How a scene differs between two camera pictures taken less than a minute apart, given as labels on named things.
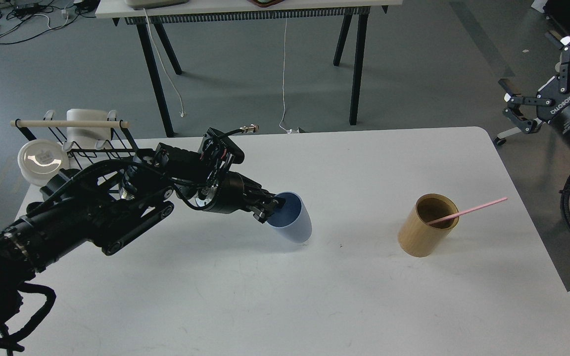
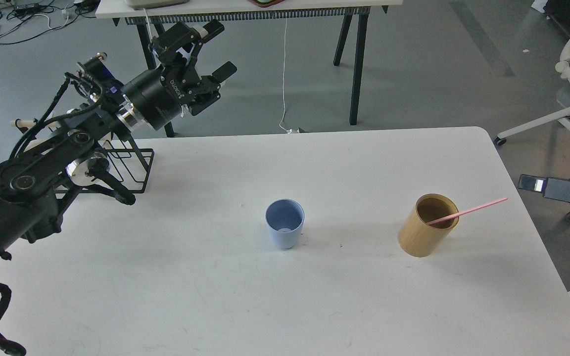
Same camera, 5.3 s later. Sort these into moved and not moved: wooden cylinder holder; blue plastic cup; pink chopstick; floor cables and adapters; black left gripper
Moved: black left gripper; blue plastic cup
Not moved: floor cables and adapters; pink chopstick; wooden cylinder holder
